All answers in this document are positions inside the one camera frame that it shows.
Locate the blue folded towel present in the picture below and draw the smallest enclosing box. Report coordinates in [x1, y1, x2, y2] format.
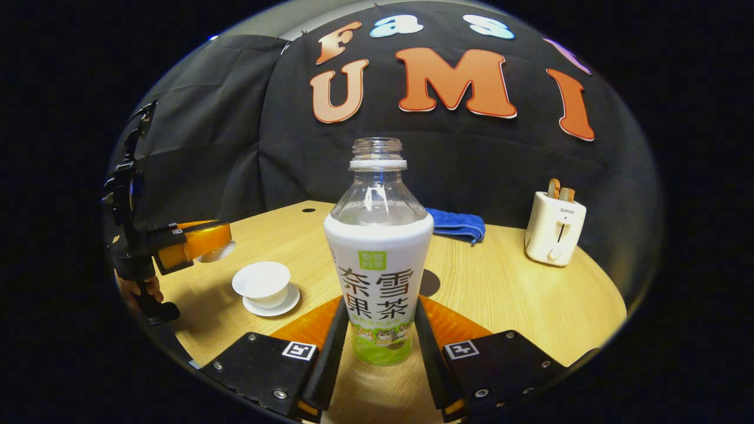
[425, 207, 487, 246]

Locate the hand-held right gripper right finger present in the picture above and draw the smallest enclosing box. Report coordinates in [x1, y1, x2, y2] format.
[415, 294, 570, 423]

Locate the dark round coaster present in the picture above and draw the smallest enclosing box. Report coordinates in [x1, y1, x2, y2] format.
[419, 269, 441, 299]

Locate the white teacup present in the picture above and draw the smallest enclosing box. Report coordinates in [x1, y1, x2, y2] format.
[232, 261, 292, 310]

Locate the clear water bottle white label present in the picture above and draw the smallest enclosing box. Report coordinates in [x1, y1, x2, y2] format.
[323, 137, 435, 367]

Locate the white toaster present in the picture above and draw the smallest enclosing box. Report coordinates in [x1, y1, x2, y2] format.
[524, 191, 587, 267]

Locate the white saucer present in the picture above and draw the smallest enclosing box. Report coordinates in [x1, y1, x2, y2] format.
[242, 283, 301, 317]

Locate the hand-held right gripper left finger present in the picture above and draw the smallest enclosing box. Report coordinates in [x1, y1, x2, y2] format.
[197, 294, 349, 423]

